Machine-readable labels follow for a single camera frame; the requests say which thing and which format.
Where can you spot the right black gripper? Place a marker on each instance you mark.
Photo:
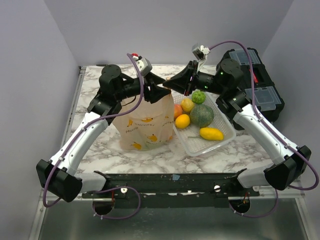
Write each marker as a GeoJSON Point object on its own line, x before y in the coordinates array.
{"type": "Point", "coordinates": [181, 83]}

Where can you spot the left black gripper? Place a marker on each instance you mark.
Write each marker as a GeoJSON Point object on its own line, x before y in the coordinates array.
{"type": "Point", "coordinates": [156, 92]}

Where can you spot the orange banana-print plastic bag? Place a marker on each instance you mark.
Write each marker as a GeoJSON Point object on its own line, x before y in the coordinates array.
{"type": "Point", "coordinates": [147, 127]}

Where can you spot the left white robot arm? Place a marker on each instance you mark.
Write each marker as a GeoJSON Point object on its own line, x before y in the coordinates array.
{"type": "Point", "coordinates": [118, 94]}

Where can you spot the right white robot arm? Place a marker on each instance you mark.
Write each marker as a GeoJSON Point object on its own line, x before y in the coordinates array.
{"type": "Point", "coordinates": [289, 161]}

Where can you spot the pale yellow round fruit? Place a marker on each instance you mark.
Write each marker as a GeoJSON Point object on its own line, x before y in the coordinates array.
{"type": "Point", "coordinates": [187, 105]}

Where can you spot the green custard apple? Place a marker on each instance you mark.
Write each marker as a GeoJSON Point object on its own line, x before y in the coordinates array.
{"type": "Point", "coordinates": [198, 97]}

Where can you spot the orange peach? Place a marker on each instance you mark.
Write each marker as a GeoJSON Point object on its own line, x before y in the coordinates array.
{"type": "Point", "coordinates": [177, 111]}

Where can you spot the yellow lemon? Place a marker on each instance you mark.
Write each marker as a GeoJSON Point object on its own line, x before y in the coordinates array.
{"type": "Point", "coordinates": [182, 121]}

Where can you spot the green netted melon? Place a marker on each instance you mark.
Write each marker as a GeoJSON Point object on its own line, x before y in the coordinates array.
{"type": "Point", "coordinates": [202, 115]}

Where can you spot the white plastic basket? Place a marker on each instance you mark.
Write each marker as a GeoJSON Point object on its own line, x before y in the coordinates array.
{"type": "Point", "coordinates": [193, 144]}

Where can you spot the yellow mango back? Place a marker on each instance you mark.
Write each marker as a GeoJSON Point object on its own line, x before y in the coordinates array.
{"type": "Point", "coordinates": [211, 134]}

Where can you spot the black tool box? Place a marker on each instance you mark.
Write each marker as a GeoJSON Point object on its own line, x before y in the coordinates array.
{"type": "Point", "coordinates": [267, 98]}

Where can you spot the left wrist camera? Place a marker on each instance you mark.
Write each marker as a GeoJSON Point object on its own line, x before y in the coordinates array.
{"type": "Point", "coordinates": [142, 63]}

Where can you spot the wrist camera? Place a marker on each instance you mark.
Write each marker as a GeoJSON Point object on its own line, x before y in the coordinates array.
{"type": "Point", "coordinates": [201, 53]}
{"type": "Point", "coordinates": [142, 63]}

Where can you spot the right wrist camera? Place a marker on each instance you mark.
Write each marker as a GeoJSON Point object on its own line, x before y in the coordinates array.
{"type": "Point", "coordinates": [201, 53]}

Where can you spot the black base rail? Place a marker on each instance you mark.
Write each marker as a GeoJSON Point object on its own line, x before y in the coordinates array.
{"type": "Point", "coordinates": [182, 190]}

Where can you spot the aluminium frame rail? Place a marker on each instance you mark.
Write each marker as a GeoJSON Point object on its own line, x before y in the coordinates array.
{"type": "Point", "coordinates": [289, 193]}

